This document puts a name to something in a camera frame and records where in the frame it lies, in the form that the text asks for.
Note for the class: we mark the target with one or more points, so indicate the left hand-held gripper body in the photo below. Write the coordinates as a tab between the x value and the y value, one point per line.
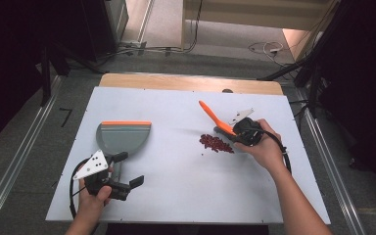
93	164

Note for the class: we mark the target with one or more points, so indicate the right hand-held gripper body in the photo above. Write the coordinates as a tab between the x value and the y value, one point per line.
249	133

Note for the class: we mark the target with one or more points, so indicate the group of red beans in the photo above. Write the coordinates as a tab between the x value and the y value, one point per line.
215	143

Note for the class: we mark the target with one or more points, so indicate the grey dustpan with orange edge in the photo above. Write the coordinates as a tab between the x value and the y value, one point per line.
124	138

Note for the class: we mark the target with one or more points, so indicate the orange brush with grey bristles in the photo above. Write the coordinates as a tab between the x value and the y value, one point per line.
213	116

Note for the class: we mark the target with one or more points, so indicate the person's right hand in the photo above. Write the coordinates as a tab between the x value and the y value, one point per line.
269	150

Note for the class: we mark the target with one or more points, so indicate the person's left hand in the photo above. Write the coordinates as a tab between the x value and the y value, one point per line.
91	205

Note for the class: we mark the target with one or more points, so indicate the white board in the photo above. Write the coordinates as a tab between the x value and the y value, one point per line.
176	189

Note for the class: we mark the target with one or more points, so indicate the wooden table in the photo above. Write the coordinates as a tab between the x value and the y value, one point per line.
176	82

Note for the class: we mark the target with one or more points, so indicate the black stand leg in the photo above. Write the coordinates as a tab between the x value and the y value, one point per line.
314	91
45	78

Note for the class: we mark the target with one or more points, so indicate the grey power strip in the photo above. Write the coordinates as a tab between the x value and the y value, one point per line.
133	45

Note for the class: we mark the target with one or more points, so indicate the beige wooden platform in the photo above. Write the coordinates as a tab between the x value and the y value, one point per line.
258	14

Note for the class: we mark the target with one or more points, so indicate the black curtain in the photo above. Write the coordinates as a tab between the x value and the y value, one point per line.
365	81
19	49

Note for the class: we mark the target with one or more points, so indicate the metal floor rail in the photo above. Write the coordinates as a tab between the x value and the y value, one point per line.
336	182
19	153

